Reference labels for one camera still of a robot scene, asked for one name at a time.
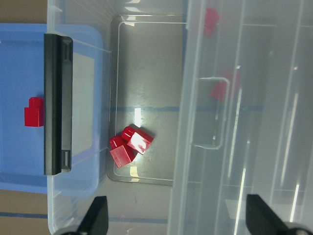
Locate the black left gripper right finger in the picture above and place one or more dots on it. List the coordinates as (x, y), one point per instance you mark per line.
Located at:
(262, 220)

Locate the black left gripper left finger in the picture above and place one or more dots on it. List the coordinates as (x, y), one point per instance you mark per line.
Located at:
(95, 221)

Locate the clear ribbed box lid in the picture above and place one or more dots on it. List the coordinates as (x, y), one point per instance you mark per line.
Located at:
(260, 140)

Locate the clear plastic storage box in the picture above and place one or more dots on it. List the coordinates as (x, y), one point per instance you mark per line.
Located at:
(143, 51)

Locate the blue plastic tray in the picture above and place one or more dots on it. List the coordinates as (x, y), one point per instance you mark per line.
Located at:
(22, 77)

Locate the black box latch handle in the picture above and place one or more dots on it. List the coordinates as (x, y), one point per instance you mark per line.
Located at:
(58, 80)

